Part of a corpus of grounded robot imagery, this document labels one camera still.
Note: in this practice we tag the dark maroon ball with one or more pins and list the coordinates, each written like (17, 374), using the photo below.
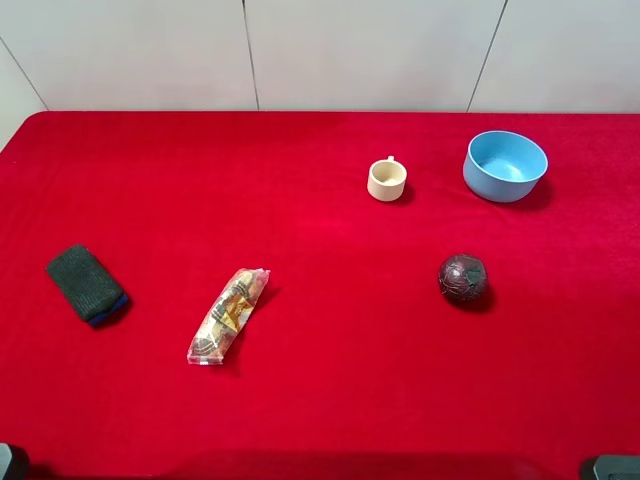
(463, 278)

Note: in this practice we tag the light blue bowl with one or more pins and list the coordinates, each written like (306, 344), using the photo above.
(503, 166)

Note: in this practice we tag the black base block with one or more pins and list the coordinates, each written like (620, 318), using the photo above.
(611, 467)
(14, 462)

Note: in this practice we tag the clear snack packet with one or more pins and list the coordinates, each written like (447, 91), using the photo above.
(227, 317)

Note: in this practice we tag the black right base block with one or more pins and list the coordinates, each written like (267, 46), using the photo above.
(611, 467)

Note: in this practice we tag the black and blue eraser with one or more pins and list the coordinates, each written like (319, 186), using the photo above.
(93, 293)

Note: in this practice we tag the cream cup with handle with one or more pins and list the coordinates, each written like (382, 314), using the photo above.
(386, 179)

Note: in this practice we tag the red table cloth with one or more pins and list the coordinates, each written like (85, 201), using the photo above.
(352, 364)

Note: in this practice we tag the black left base block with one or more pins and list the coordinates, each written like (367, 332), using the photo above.
(14, 462)

